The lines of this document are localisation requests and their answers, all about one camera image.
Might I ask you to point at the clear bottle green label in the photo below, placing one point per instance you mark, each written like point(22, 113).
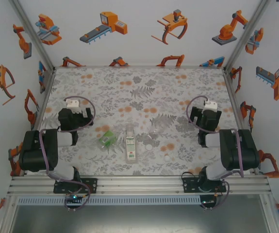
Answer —
point(107, 138)

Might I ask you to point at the aluminium lower frame post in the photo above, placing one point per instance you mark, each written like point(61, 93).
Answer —
point(7, 218)
point(272, 216)

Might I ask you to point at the tall clear bottle white label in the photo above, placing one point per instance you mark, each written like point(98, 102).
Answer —
point(130, 145)

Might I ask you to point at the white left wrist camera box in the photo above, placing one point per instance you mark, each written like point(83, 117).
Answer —
point(71, 104)

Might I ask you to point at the aluminium front rail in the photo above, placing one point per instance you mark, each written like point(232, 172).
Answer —
point(141, 184)

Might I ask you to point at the plain white bottle cap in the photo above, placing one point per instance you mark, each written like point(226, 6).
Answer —
point(149, 147)

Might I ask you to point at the aluminium side rail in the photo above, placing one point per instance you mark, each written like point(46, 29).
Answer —
point(235, 102)
point(44, 97)

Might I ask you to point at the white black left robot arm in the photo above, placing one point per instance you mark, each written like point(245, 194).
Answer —
point(37, 150)

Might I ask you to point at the aluminium back rail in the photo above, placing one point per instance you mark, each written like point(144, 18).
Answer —
point(139, 66)

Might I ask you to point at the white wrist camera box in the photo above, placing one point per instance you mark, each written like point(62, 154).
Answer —
point(71, 104)
point(210, 104)

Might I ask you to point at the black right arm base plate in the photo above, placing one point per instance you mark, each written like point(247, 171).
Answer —
point(190, 185)

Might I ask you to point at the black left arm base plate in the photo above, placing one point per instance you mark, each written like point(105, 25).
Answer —
point(90, 185)

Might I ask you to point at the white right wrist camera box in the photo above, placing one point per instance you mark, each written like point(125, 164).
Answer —
point(210, 104)

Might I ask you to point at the circuit board with green light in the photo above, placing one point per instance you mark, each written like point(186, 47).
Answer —
point(73, 197)
point(208, 202)

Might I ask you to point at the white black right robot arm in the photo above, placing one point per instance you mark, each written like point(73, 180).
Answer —
point(238, 150)

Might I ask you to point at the aluminium frame post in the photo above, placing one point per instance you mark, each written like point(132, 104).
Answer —
point(33, 34)
point(247, 34)
point(7, 218)
point(272, 216)

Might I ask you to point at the round clear plastic bottle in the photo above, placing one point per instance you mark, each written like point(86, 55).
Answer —
point(153, 132)

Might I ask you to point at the floral patterned table cover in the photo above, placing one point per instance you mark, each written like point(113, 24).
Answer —
point(190, 85)

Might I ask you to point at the grey metal panel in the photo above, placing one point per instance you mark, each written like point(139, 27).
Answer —
point(141, 219)

